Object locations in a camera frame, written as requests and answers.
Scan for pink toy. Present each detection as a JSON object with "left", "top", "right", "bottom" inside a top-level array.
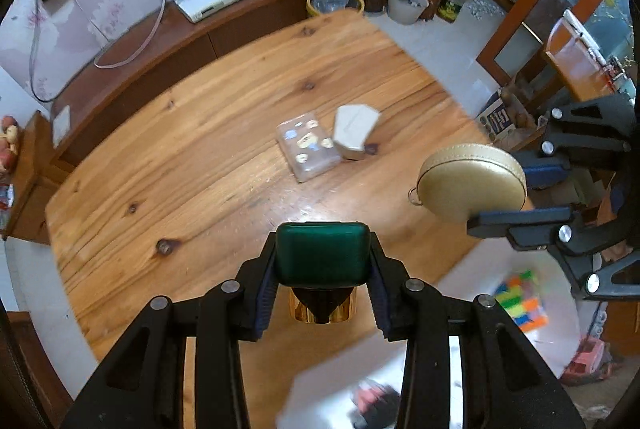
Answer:
[{"left": 560, "top": 339, "right": 613, "bottom": 382}]

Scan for grey cable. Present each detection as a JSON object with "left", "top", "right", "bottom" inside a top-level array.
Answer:
[{"left": 29, "top": 0, "right": 57, "bottom": 104}]

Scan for long wooden cabinet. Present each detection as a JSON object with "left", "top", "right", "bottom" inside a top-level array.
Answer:
[{"left": 50, "top": 0, "right": 371, "bottom": 164}]

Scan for clear box with stickers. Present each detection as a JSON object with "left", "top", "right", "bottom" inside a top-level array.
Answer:
[{"left": 276, "top": 112, "right": 342, "bottom": 184}]

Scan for white cable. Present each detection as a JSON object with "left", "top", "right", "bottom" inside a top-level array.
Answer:
[{"left": 95, "top": 0, "right": 168, "bottom": 70}]

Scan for colourful toy blocks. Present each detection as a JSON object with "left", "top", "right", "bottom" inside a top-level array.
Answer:
[{"left": 495, "top": 269, "right": 549, "bottom": 332}]

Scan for beige rounded case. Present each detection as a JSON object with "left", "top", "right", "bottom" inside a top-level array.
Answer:
[{"left": 332, "top": 105, "right": 381, "bottom": 161}]

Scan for wooden chair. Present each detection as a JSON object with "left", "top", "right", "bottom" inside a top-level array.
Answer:
[{"left": 542, "top": 9, "right": 636, "bottom": 104}]

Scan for black and red item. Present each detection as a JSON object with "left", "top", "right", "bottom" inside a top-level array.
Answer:
[{"left": 350, "top": 381, "right": 401, "bottom": 429}]

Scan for yellow-rimmed trash bin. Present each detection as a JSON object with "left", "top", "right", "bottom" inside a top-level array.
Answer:
[{"left": 306, "top": 0, "right": 365, "bottom": 18}]

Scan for printed cardboard box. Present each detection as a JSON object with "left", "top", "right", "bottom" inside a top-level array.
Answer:
[{"left": 475, "top": 90, "right": 518, "bottom": 140}]

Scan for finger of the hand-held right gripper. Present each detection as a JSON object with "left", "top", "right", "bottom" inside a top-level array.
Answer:
[
  {"left": 467, "top": 207, "right": 640, "bottom": 304},
  {"left": 515, "top": 95, "right": 638, "bottom": 190}
]

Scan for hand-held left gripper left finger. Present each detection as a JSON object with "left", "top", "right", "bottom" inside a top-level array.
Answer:
[{"left": 60, "top": 231, "right": 280, "bottom": 429}]

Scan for gold round leather case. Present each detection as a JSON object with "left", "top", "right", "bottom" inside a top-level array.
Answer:
[{"left": 410, "top": 143, "right": 528, "bottom": 224}]

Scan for dark oil bottle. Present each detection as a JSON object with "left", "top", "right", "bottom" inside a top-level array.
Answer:
[{"left": 436, "top": 0, "right": 468, "bottom": 24}]

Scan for monkey plush toy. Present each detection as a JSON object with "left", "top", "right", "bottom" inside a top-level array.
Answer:
[{"left": 0, "top": 114, "right": 22, "bottom": 174}]

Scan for white bucket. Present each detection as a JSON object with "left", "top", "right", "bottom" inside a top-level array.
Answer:
[{"left": 387, "top": 0, "right": 430, "bottom": 26}]

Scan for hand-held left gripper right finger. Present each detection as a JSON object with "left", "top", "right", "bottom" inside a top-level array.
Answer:
[{"left": 367, "top": 231, "right": 586, "bottom": 429}]

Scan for small wooden side cabinet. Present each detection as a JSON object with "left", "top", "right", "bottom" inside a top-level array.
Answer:
[{"left": 0, "top": 109, "right": 56, "bottom": 246}]

